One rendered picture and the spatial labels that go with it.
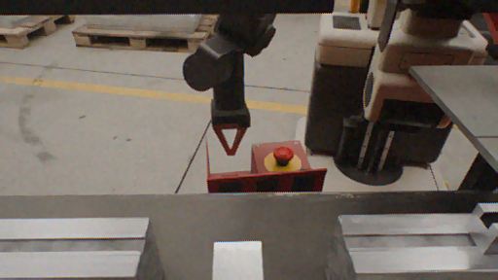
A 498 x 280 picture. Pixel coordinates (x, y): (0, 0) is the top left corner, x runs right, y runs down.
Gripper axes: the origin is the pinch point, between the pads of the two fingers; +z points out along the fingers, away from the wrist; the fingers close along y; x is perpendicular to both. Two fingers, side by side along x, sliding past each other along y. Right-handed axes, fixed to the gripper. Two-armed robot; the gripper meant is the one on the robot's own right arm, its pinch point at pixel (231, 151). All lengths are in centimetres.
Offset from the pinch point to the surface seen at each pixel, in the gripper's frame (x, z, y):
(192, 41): -17, 10, -244
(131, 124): -54, 47, -145
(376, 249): 10.1, -7.9, 37.4
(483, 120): 27.6, -14.2, 25.4
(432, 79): 27.1, -16.6, 15.8
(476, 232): 18.8, -8.8, 37.5
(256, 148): 5.4, 1.4, -3.7
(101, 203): -18.6, -2.5, 19.0
